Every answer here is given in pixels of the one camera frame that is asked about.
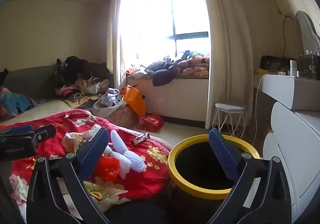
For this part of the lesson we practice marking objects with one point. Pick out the orange patterned quilt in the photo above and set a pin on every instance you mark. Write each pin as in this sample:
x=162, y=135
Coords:
x=195, y=66

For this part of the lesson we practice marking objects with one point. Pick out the red floral blanket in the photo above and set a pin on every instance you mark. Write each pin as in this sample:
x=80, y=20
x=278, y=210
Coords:
x=140, y=179

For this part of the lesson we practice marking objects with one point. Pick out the yellow item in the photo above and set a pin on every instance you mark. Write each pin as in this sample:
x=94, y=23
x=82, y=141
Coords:
x=262, y=71

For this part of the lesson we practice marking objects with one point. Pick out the white printed plastic bag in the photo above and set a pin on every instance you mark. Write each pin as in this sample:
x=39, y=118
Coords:
x=70, y=140

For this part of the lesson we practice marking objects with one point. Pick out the red plastic wrapper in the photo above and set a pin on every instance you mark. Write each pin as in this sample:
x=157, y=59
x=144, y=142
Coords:
x=107, y=169

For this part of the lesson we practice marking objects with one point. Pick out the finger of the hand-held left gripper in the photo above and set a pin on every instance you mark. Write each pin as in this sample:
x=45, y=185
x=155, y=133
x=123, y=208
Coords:
x=22, y=129
x=46, y=132

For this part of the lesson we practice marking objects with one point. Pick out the orange bag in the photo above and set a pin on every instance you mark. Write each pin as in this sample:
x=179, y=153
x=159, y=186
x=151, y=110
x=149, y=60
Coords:
x=135, y=100

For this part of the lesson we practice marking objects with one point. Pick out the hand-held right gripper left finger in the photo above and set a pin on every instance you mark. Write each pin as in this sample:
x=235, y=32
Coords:
x=92, y=151

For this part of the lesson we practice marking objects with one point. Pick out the floral fabric basket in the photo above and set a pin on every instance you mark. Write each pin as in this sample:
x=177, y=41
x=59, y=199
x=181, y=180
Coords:
x=122, y=116

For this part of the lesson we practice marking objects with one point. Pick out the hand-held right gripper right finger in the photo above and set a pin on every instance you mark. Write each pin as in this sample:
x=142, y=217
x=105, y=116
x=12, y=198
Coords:
x=222, y=154

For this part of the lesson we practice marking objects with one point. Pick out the grey padded headboard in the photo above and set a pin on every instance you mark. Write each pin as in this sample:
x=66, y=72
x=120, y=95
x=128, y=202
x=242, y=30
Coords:
x=30, y=81

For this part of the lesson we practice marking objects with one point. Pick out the narrow cream curtain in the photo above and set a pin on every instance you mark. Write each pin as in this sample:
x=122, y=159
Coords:
x=116, y=39

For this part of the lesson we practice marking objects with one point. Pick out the dark cosmetics organizer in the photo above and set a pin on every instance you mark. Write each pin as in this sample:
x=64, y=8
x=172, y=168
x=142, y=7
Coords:
x=308, y=66

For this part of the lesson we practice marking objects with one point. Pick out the red plastic bag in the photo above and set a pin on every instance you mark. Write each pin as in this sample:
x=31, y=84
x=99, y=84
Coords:
x=150, y=123

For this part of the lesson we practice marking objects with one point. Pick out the pile of clothes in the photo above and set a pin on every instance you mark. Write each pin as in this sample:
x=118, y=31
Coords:
x=82, y=84

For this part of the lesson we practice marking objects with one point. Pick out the wide cream curtain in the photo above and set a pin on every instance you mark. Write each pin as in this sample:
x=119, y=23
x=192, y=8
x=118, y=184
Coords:
x=225, y=51

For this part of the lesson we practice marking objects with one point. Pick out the black bin with yellow rim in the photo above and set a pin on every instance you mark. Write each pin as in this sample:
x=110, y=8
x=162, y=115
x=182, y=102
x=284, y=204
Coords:
x=200, y=192

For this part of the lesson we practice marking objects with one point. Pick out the vanity mirror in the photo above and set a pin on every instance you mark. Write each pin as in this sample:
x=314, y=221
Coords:
x=308, y=31

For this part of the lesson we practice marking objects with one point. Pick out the white vanity desk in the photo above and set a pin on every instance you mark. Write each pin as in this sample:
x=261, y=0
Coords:
x=282, y=89

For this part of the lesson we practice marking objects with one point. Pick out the grey white clothes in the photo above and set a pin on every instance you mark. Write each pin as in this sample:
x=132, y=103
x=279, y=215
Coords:
x=110, y=96

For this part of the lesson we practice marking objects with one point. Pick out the teal and pink cloth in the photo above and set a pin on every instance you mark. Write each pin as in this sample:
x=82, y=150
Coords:
x=15, y=101

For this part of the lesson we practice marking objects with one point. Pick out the white scalloped drawer cabinet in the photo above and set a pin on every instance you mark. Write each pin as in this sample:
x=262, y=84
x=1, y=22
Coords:
x=295, y=139

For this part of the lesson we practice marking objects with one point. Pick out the dark cloth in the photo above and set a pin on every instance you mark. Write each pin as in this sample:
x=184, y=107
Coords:
x=3, y=75

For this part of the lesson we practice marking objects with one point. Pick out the bed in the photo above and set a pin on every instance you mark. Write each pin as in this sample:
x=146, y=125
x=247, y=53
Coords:
x=42, y=111

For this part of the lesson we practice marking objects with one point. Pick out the dark jacket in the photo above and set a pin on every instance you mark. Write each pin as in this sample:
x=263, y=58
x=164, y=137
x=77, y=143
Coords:
x=162, y=74

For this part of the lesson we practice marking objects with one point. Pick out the dark bag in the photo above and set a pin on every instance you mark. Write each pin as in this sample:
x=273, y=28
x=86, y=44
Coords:
x=272, y=63

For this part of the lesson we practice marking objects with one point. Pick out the small snack wrapper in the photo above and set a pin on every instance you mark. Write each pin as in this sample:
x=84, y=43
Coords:
x=141, y=138

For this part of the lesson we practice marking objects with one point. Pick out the white foam net sleeve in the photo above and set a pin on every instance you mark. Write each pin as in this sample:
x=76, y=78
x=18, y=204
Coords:
x=132, y=162
x=117, y=140
x=95, y=131

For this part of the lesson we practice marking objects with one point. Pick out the small cylindrical bottle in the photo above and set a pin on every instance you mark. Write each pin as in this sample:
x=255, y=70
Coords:
x=293, y=68

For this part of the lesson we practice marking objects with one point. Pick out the white window seat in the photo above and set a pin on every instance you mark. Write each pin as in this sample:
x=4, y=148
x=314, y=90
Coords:
x=175, y=99

